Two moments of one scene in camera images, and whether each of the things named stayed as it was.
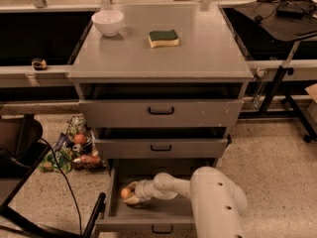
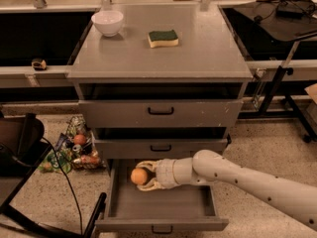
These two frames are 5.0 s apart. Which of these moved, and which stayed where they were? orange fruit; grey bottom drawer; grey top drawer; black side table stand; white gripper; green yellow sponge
Moved: white gripper; orange fruit
Stayed: grey bottom drawer; green yellow sponge; grey top drawer; black side table stand
